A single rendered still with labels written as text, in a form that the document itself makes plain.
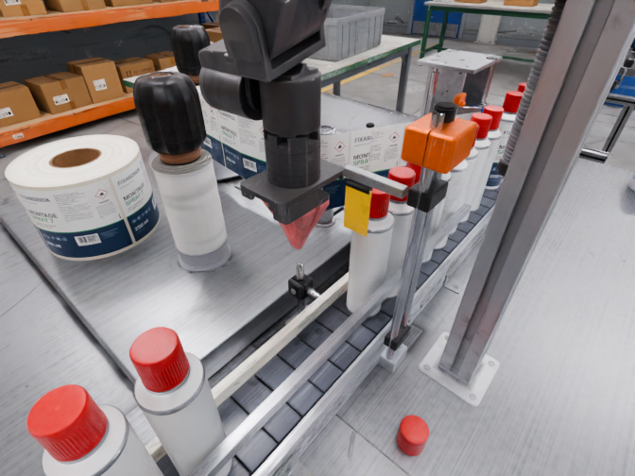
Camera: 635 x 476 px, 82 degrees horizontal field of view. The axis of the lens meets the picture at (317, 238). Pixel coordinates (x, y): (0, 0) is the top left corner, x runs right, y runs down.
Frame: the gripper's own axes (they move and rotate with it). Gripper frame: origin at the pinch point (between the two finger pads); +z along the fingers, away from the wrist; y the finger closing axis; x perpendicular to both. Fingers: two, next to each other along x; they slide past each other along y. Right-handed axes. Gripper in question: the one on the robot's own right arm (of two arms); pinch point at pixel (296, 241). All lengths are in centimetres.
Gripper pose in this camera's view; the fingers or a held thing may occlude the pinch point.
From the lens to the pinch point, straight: 45.3
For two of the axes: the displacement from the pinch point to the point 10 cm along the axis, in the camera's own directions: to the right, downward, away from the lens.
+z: 0.0, 7.9, 6.1
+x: 7.6, 4.0, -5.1
